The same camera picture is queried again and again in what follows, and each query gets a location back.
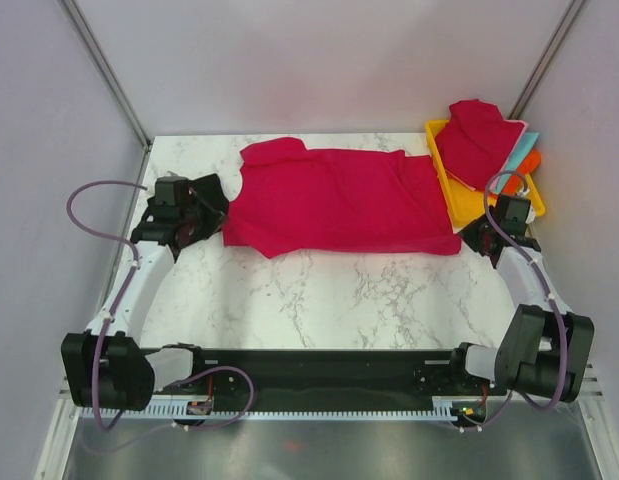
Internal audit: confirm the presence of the crimson t shirt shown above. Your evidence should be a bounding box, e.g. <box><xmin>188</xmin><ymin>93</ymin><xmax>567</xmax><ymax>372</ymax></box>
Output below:
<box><xmin>435</xmin><ymin>99</ymin><xmax>528</xmax><ymax>191</ymax></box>
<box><xmin>223</xmin><ymin>137</ymin><xmax>461</xmax><ymax>259</ymax></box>

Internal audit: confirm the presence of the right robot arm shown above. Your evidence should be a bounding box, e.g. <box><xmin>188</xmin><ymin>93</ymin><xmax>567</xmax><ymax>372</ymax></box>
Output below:
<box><xmin>446</xmin><ymin>195</ymin><xmax>595</xmax><ymax>409</ymax></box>

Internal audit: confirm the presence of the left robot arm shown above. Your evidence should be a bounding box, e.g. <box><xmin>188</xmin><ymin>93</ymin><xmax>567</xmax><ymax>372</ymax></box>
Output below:
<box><xmin>61</xmin><ymin>174</ymin><xmax>229</xmax><ymax>411</ymax></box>

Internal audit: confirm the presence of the folded black t shirt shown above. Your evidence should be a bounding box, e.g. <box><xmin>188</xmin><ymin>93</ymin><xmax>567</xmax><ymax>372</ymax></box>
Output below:
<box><xmin>191</xmin><ymin>173</ymin><xmax>230</xmax><ymax>215</ymax></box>

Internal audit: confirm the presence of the orange t shirt in tray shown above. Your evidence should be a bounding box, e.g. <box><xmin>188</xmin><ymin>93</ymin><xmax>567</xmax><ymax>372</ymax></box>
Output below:
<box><xmin>500</xmin><ymin>149</ymin><xmax>542</xmax><ymax>195</ymax></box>

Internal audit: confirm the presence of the yellow plastic tray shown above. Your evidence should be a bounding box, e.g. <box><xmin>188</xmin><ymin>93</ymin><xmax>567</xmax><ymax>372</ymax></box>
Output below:
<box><xmin>425</xmin><ymin>120</ymin><xmax>545</xmax><ymax>228</ymax></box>

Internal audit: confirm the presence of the crimson t shirt in tray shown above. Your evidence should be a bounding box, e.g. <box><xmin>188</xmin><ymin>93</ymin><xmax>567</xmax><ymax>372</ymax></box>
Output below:
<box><xmin>435</xmin><ymin>99</ymin><xmax>528</xmax><ymax>191</ymax></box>

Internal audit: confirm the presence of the teal t shirt in tray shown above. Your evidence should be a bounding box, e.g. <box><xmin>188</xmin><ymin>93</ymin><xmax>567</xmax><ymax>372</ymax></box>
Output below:
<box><xmin>492</xmin><ymin>132</ymin><xmax>539</xmax><ymax>194</ymax></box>

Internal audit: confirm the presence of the pink t shirt in tray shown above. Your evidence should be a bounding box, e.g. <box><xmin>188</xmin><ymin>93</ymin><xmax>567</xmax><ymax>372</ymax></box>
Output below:
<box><xmin>437</xmin><ymin>118</ymin><xmax>528</xmax><ymax>191</ymax></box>

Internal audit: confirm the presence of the right aluminium corner post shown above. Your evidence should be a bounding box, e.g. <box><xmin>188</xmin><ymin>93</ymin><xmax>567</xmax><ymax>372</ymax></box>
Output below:
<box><xmin>509</xmin><ymin>0</ymin><xmax>590</xmax><ymax>120</ymax></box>

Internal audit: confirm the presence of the aluminium corner post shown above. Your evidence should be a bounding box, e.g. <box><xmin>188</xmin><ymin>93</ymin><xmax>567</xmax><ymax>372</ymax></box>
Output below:
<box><xmin>509</xmin><ymin>0</ymin><xmax>590</xmax><ymax>120</ymax></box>
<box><xmin>58</xmin><ymin>0</ymin><xmax>152</xmax><ymax>152</ymax></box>

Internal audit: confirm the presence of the white slotted cable duct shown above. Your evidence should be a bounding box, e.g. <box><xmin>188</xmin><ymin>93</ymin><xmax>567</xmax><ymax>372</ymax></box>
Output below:
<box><xmin>78</xmin><ymin>397</ymin><xmax>485</xmax><ymax>421</ymax></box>

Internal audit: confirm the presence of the left aluminium corner post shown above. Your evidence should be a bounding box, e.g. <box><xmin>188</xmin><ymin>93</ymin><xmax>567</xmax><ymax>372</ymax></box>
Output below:
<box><xmin>58</xmin><ymin>0</ymin><xmax>152</xmax><ymax>152</ymax></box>

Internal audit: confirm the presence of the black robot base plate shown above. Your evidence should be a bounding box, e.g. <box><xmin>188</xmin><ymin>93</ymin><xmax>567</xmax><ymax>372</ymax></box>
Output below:
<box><xmin>167</xmin><ymin>347</ymin><xmax>505</xmax><ymax>411</ymax></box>

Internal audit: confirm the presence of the aluminium front rail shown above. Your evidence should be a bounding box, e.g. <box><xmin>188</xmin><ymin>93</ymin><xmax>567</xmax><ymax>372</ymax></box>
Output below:
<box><xmin>57</xmin><ymin>363</ymin><xmax>603</xmax><ymax>399</ymax></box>

